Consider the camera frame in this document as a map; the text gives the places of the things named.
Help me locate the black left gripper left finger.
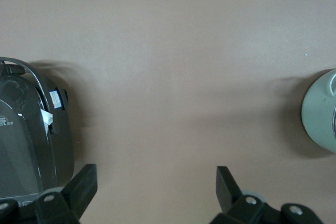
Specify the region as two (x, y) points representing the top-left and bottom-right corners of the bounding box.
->
(34, 163), (98, 224)

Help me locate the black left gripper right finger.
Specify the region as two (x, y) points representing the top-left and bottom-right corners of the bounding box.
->
(212, 165), (265, 224)

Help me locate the dark grey rice cooker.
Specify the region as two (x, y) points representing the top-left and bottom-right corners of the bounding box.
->
(0, 56), (76, 207)

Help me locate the steel pot with pale handles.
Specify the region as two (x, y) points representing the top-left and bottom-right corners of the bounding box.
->
(301, 68), (336, 154)

